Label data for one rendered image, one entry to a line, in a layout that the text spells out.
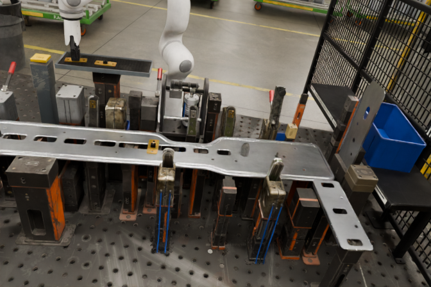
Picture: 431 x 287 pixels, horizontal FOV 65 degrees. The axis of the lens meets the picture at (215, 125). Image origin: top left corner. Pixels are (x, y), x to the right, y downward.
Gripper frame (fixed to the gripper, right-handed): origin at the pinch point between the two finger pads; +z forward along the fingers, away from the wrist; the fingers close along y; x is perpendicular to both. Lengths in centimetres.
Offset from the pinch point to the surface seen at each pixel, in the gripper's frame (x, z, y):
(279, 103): 79, 4, 31
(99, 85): 8.8, 11.2, 5.1
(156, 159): 30, 19, 46
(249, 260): 63, 48, 69
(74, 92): 1.0, 7.5, 18.6
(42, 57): -12.8, 2.4, -1.5
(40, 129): -10.5, 18.4, 26.6
